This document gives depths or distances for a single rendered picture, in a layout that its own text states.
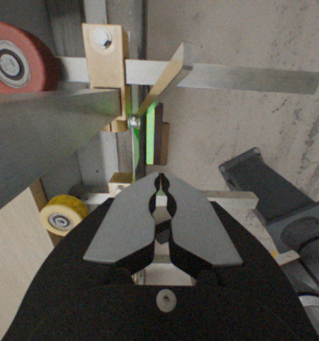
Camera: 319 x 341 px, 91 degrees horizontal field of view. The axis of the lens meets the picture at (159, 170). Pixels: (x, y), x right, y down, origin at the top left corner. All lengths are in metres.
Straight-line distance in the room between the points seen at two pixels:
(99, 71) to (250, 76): 0.21
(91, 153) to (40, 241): 0.29
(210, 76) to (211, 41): 0.91
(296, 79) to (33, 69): 0.35
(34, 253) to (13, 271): 0.11
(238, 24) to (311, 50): 0.47
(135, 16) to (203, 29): 0.77
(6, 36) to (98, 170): 0.43
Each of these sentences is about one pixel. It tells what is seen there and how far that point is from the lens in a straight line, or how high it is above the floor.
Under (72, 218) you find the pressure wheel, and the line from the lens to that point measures 0.34.
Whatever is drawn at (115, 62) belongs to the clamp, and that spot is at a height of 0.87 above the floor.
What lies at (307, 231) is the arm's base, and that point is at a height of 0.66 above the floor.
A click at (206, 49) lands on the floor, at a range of 1.17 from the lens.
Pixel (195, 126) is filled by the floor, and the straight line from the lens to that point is 1.18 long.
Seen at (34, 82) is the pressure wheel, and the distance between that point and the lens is 0.26.
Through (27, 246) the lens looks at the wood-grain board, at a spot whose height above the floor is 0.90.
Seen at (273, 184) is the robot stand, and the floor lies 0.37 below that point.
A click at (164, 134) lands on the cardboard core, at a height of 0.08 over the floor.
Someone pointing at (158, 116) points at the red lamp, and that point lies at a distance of 0.43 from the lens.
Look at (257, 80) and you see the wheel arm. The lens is 0.30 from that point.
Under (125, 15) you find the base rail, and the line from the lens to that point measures 0.45.
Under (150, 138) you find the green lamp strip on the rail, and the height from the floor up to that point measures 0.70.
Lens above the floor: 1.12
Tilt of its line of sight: 62 degrees down
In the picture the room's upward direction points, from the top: 180 degrees clockwise
